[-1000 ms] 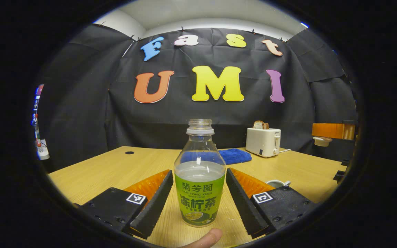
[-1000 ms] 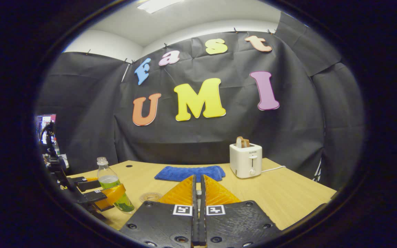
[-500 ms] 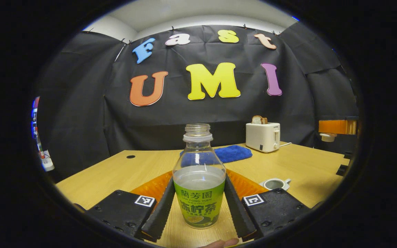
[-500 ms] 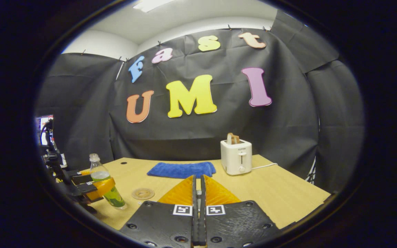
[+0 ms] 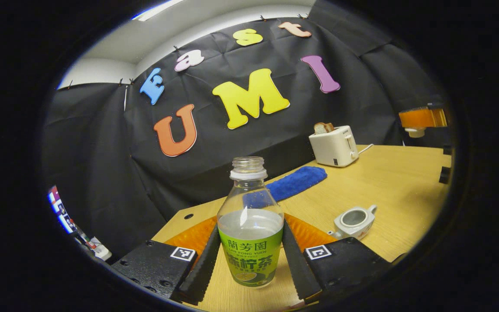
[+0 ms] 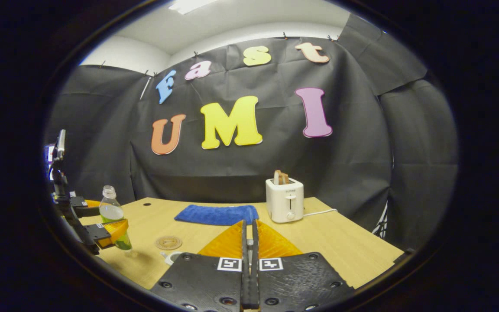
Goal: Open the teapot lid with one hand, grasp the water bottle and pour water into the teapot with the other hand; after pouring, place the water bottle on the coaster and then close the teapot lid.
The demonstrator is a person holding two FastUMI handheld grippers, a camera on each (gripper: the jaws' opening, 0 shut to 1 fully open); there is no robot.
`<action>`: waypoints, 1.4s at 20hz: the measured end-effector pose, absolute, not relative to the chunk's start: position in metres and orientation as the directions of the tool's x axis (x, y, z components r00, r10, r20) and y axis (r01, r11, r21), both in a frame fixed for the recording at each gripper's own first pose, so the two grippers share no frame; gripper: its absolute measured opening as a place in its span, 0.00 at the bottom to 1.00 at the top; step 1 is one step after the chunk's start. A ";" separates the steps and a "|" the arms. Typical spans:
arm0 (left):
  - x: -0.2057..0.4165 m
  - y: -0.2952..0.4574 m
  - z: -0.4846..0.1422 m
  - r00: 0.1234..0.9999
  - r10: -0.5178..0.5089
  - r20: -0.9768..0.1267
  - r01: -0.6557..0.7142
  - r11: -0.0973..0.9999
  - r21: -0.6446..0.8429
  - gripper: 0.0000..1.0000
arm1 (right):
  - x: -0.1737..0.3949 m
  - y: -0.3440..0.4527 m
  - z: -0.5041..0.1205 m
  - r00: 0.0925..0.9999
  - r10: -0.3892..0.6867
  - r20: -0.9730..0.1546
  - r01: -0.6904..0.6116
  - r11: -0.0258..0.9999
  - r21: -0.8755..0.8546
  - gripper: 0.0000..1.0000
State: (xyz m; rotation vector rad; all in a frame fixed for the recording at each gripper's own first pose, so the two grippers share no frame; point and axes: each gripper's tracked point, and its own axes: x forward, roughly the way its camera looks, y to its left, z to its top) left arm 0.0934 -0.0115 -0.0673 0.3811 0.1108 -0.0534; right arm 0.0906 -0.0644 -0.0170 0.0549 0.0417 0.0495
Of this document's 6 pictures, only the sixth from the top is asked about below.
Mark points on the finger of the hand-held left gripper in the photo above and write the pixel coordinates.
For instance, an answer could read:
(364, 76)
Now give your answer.
(98, 232)
(85, 211)

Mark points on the green label water bottle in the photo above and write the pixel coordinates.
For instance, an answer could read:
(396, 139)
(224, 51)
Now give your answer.
(111, 212)

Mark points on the white toaster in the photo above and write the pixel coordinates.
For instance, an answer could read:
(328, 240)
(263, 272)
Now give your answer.
(284, 203)

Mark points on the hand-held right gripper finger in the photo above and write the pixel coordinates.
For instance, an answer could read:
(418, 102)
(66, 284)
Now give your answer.
(255, 286)
(245, 286)

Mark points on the black backdrop cloth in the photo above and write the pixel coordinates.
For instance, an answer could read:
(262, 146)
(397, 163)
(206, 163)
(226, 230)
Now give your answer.
(340, 164)

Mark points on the toast bread slice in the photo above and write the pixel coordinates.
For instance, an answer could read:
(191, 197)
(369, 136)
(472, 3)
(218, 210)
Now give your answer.
(286, 178)
(277, 177)

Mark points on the blue towel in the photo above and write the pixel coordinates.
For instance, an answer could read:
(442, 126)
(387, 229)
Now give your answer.
(219, 214)

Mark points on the round wooden coaster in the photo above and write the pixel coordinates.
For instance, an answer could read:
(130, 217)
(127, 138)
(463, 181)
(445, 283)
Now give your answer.
(168, 242)

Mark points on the white teacup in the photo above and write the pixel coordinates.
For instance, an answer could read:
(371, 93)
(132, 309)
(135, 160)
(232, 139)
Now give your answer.
(172, 258)

